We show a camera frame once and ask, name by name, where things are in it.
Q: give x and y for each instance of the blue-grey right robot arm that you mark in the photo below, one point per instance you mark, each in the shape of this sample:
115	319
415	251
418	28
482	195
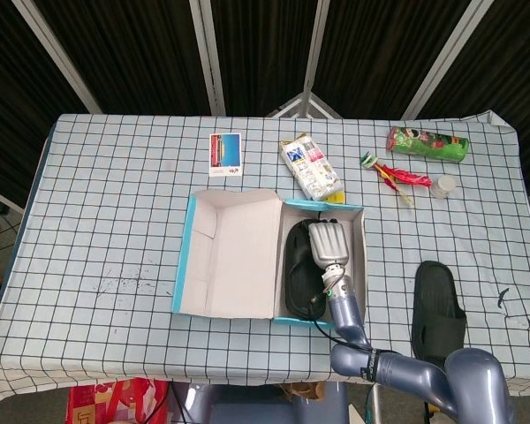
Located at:
349	313

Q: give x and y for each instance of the red patterned bag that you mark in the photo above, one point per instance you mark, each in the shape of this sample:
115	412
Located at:
115	402

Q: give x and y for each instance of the red yellow feather shuttlecock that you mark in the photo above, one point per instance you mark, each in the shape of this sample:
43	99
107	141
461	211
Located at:
395	174

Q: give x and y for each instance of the light blue cardboard shoe box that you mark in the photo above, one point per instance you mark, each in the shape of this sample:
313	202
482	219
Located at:
243	265

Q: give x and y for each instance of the white triangular metal foot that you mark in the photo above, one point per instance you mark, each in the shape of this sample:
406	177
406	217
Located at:
302	106

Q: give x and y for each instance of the green chip can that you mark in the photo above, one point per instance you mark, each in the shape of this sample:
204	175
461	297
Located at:
428	143

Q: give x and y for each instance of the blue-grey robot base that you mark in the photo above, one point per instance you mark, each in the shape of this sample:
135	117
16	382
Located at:
229	406

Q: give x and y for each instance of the small white plastic jar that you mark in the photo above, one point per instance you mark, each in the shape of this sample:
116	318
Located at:
444	185

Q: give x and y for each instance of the black folding screen white frame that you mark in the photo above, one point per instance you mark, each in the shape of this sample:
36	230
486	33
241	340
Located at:
137	53

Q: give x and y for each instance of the blue and red postcard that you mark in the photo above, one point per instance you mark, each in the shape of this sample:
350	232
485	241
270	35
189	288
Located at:
224	155

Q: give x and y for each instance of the grey metal frame leg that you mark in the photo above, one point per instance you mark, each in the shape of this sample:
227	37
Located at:
373	406

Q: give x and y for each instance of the light blue checked tablecloth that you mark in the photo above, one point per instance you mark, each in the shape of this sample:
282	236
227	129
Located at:
93	221

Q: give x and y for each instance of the black rubber slipper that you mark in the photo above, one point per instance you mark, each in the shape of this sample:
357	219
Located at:
437	291
298	274

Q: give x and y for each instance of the brown paper bag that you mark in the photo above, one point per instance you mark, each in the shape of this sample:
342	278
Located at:
302	391

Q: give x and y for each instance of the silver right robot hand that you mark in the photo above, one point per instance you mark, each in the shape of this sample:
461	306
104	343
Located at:
331	245

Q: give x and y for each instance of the white printed snack package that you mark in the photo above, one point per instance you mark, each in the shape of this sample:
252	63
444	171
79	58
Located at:
311	168

